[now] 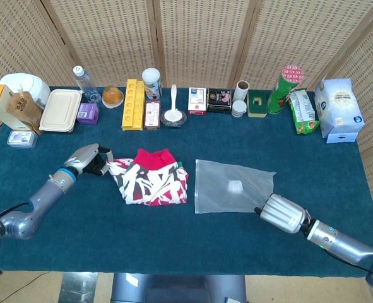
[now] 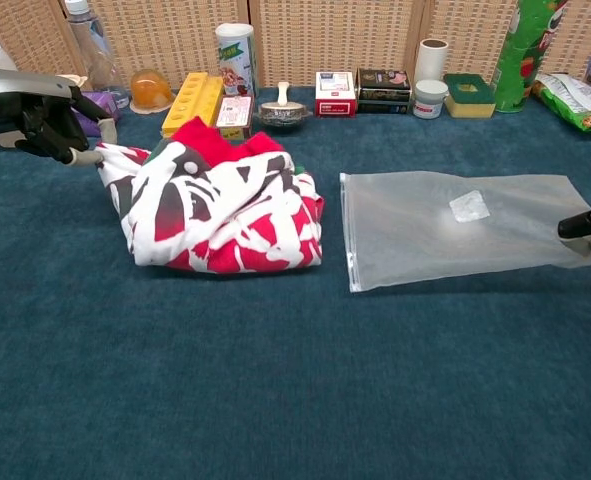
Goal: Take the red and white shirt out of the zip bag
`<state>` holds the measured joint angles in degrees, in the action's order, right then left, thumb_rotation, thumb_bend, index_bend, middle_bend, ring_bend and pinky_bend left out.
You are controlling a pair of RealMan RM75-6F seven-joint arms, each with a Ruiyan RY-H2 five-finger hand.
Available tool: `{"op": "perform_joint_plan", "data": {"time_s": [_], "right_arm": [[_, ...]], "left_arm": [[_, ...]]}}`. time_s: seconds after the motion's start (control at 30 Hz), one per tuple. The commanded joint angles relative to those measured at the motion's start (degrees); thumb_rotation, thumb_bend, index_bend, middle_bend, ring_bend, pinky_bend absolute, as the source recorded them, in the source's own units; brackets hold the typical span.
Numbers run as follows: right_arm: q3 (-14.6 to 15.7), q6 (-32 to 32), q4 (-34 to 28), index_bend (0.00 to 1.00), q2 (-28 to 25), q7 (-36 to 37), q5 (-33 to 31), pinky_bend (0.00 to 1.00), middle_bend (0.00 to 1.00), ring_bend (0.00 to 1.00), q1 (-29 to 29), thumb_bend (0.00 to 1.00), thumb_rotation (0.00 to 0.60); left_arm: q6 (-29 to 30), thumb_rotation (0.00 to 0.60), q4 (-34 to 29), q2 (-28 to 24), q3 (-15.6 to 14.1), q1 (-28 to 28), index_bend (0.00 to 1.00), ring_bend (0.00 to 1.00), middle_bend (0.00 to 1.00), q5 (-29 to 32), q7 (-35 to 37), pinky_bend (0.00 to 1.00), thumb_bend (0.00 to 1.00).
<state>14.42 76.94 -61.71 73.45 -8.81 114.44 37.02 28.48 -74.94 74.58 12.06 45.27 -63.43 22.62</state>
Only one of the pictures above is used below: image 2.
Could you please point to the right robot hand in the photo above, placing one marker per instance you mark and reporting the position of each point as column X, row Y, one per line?
column 582, row 225

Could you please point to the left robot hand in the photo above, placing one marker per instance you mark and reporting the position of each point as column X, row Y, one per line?
column 15, row 95

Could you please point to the frosted plastic zip bag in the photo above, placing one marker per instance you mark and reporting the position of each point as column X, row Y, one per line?
column 405, row 240

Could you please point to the red white printed garment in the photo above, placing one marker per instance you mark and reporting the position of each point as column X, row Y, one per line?
column 225, row 215

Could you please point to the green snack bag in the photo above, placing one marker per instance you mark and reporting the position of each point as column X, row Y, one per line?
column 575, row 102

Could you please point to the clear plastic water bottle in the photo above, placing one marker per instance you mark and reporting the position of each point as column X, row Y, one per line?
column 95, row 55

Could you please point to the purple box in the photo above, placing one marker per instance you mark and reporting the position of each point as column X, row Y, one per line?
column 106, row 102

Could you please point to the white desiccant sachet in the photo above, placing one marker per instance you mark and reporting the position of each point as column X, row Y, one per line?
column 469, row 207

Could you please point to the orange jelly cup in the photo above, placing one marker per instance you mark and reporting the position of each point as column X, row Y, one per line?
column 150, row 90

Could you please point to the green yellow sponge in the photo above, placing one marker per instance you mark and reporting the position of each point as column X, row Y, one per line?
column 470, row 97

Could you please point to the yellow egg tray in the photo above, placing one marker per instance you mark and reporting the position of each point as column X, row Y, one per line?
column 190, row 100

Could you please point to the green chips can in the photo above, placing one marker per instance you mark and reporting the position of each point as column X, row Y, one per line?
column 520, row 60

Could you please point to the small white jar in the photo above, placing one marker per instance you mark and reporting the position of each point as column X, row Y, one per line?
column 430, row 100

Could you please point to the dark red small box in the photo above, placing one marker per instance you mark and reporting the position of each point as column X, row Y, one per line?
column 233, row 115

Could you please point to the white can green label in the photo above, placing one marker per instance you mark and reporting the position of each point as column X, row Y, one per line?
column 235, row 55

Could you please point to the white paper roll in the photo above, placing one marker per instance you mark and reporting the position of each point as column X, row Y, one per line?
column 431, row 60

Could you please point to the dark stacked boxes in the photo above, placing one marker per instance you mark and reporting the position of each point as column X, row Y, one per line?
column 382, row 90

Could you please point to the white rice spoon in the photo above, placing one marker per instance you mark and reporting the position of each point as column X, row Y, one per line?
column 283, row 94

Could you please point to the patterned dark bowl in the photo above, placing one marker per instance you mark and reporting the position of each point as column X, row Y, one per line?
column 282, row 119

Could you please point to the red white card box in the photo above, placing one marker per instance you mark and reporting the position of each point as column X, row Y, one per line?
column 335, row 95

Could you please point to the wicker folding screen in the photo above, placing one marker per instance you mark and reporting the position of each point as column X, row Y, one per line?
column 335, row 35

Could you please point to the blue carpet mat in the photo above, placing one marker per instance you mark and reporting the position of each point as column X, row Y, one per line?
column 275, row 375

